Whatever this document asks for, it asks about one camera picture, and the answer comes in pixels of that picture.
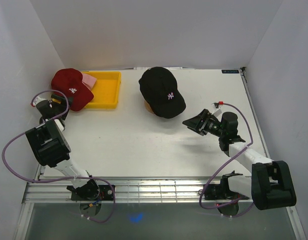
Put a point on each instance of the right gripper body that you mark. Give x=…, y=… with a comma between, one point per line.
x=211, y=126

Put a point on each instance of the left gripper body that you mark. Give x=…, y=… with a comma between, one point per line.
x=59, y=108

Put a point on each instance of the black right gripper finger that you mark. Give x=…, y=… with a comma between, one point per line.
x=196, y=125
x=204, y=115

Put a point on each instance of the red LA cap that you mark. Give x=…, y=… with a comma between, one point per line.
x=70, y=82

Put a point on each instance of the pink cap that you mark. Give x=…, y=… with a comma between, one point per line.
x=88, y=80

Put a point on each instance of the black NY cap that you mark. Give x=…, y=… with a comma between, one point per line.
x=159, y=89

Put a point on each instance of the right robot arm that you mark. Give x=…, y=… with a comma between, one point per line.
x=270, y=184

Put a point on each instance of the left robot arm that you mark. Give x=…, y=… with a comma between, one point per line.
x=51, y=149

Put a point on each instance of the yellow plastic tray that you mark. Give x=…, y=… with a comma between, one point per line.
x=105, y=90

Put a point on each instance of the wooden hat stand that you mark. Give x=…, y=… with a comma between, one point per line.
x=147, y=107

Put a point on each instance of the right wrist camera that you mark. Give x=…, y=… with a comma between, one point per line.
x=217, y=108

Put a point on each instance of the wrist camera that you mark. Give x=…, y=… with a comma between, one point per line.
x=217, y=108
x=38, y=102

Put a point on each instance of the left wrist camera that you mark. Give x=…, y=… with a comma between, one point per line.
x=38, y=102

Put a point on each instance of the aluminium rail frame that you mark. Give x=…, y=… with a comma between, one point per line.
x=158, y=168

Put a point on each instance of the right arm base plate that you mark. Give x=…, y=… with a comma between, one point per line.
x=219, y=192

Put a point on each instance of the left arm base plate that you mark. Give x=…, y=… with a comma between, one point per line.
x=106, y=194

